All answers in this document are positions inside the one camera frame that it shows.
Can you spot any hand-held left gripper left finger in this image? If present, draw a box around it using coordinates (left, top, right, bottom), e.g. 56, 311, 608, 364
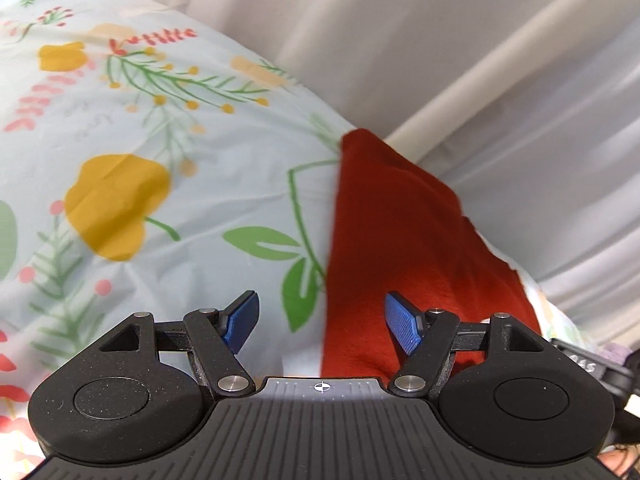
98, 291, 261, 401

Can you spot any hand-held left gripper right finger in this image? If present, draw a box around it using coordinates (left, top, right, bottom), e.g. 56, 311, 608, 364
383, 291, 548, 400

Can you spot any red knit cardigan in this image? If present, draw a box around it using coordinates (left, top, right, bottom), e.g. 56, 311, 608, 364
319, 128, 543, 378

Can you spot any purple fuzzy cloth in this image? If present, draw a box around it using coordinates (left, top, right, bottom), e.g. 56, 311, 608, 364
601, 344, 632, 367

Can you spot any floral printed bedsheet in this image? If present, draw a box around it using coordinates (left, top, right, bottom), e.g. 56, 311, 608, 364
0, 0, 608, 480

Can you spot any white curtain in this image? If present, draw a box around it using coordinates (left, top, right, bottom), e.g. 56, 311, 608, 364
0, 0, 640, 351

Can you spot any cream post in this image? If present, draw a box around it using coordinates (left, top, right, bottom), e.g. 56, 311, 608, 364
384, 0, 640, 147

